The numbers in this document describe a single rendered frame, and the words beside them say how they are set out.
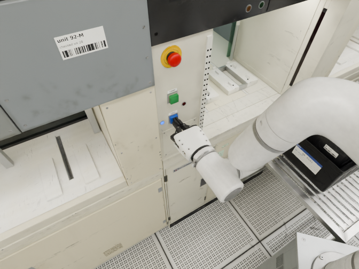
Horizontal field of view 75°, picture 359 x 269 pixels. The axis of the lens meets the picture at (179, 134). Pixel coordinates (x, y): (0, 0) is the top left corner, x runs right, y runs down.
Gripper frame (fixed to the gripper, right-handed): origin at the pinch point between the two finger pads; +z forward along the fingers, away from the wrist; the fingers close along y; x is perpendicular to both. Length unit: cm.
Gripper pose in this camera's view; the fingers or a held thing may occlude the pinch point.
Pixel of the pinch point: (177, 123)
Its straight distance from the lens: 83.9
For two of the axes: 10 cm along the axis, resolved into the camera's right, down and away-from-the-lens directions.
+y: 8.6, -3.9, 3.2
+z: -5.1, -6.6, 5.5
